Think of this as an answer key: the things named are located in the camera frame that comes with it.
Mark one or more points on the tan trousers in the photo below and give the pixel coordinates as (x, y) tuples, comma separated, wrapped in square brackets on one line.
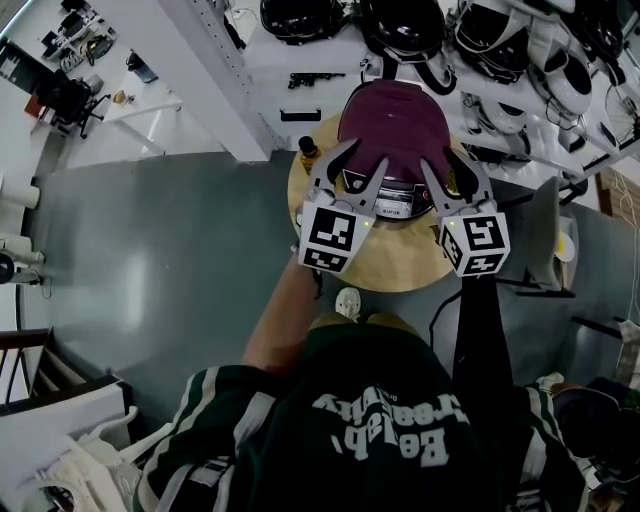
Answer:
[(390, 322)]

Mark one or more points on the yellow oil bottle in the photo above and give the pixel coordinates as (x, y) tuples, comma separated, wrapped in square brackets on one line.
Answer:
[(309, 155)]

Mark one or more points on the white square table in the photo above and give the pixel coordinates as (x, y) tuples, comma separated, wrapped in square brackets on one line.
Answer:
[(150, 107)]

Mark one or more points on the black office chair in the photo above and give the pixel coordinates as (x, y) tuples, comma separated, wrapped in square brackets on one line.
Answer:
[(65, 100)]

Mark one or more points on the small tan bowl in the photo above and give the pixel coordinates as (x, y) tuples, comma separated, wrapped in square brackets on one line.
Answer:
[(120, 96)]

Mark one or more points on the round wooden side table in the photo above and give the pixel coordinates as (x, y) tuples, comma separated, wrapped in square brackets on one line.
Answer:
[(395, 260)]

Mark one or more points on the person's white left shoe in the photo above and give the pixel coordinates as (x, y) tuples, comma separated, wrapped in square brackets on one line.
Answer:
[(348, 304)]

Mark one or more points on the cluttered white office desk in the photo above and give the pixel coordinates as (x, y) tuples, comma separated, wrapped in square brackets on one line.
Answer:
[(75, 35)]

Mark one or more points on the brown cardboard box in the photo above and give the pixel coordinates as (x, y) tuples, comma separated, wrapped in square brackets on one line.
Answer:
[(617, 192)]

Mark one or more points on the person's right forearm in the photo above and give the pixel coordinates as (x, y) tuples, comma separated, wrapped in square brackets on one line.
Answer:
[(480, 335)]

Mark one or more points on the white cylindrical bin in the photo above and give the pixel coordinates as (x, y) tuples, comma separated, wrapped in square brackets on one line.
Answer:
[(22, 197)]

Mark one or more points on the dark grey pot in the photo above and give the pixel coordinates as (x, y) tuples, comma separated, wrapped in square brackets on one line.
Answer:
[(141, 67)]

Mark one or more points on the white metal shelf rack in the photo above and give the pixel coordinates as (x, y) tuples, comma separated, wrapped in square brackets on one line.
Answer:
[(210, 60)]

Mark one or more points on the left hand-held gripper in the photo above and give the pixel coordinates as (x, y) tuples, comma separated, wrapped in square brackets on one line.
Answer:
[(330, 235)]

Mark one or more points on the white dish with yellow item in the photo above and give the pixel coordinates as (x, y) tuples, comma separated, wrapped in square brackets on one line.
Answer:
[(566, 246)]

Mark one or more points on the black round floor device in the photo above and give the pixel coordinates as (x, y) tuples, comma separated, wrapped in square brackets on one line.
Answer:
[(6, 267)]

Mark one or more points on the person's left forearm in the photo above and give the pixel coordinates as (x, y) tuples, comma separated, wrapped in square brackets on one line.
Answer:
[(280, 320)]

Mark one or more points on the black metal bar frame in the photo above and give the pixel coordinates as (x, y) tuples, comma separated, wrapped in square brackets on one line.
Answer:
[(597, 327)]

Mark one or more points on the dark wooden chair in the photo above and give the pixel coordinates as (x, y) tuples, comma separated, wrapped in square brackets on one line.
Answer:
[(30, 340)]

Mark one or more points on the grey chair with black legs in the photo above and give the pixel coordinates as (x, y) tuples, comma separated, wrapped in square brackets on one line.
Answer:
[(542, 235)]

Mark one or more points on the black standing fan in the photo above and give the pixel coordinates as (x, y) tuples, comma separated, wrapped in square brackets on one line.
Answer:
[(622, 115)]

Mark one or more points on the brown flat board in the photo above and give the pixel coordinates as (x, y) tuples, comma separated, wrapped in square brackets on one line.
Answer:
[(33, 106)]

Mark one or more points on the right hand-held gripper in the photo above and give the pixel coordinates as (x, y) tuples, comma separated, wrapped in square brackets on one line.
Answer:
[(480, 235)]

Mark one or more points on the green striped jersey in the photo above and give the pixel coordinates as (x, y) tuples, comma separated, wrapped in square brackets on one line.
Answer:
[(360, 430)]

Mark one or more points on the black white-rimmed swivel chair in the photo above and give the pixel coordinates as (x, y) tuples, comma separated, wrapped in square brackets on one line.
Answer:
[(585, 425)]

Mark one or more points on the maroon rice cooker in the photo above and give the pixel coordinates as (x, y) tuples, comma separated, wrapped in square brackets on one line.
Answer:
[(395, 125)]

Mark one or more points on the white carved chair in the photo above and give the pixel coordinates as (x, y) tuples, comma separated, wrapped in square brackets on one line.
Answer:
[(95, 465)]

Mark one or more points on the white quilted foam pad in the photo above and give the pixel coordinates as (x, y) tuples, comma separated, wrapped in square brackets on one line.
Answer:
[(629, 350)]

